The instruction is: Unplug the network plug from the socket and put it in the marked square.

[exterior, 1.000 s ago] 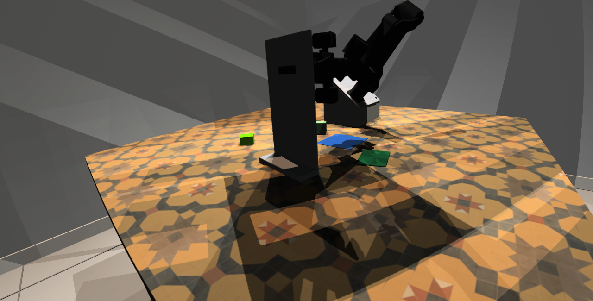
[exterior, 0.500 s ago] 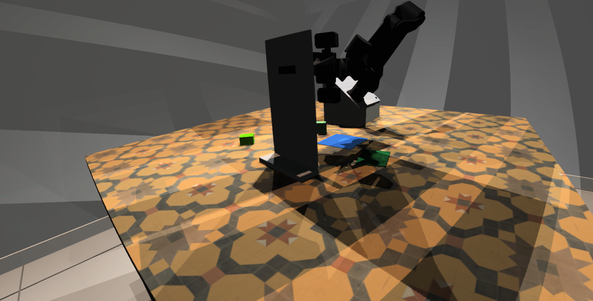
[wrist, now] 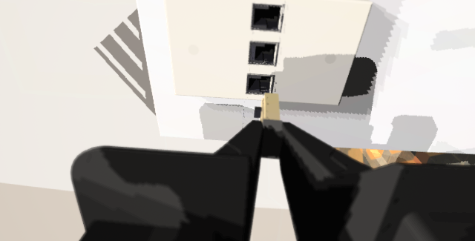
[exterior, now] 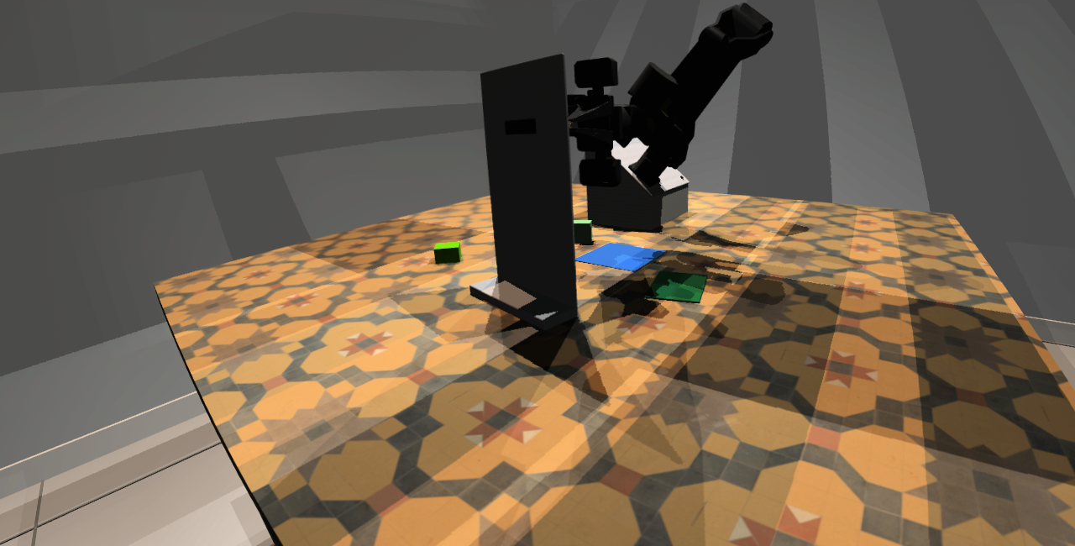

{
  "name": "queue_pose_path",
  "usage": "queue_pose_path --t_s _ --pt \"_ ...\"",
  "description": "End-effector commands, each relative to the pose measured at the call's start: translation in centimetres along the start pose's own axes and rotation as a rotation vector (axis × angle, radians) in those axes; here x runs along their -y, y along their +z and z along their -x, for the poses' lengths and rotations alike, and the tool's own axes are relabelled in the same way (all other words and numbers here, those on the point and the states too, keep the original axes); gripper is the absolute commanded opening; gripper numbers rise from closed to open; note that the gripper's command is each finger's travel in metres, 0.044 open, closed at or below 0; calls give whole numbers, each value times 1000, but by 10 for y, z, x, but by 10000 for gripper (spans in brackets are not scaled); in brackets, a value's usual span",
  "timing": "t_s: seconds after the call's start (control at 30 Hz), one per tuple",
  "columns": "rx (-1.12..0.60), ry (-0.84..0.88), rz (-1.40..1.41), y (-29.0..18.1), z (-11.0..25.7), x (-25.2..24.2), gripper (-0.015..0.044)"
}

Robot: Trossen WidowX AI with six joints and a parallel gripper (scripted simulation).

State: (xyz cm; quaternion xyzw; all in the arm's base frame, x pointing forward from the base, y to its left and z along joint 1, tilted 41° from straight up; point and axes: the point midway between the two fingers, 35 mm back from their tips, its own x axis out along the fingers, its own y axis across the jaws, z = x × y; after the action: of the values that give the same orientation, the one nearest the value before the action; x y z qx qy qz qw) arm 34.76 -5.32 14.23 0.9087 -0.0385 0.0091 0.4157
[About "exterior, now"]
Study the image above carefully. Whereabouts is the blue square mat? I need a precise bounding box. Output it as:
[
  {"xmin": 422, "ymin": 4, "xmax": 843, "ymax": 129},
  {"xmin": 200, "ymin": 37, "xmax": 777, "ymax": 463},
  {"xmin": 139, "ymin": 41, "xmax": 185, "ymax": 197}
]
[{"xmin": 575, "ymin": 243, "xmax": 667, "ymax": 272}]

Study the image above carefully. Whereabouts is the black panel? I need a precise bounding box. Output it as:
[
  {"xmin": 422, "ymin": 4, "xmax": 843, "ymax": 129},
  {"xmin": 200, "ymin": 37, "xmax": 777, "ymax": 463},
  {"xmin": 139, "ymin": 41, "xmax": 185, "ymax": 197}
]
[{"xmin": 469, "ymin": 54, "xmax": 578, "ymax": 330}]

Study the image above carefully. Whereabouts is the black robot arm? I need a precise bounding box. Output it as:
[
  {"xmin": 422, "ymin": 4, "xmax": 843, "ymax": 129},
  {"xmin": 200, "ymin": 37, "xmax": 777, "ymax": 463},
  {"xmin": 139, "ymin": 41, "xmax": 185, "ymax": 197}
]
[{"xmin": 616, "ymin": 3, "xmax": 773, "ymax": 187}]

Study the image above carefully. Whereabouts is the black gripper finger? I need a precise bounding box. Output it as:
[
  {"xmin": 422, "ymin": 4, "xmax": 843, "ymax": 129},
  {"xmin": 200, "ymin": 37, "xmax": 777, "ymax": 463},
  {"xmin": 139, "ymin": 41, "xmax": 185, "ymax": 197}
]
[
  {"xmin": 569, "ymin": 95, "xmax": 612, "ymax": 123},
  {"xmin": 569, "ymin": 128, "xmax": 613, "ymax": 152}
]

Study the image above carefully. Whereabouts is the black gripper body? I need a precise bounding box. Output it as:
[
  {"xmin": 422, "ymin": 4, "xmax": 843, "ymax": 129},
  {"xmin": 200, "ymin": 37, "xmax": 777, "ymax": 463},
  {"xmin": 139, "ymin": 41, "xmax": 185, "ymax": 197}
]
[{"xmin": 574, "ymin": 57, "xmax": 636, "ymax": 187}]

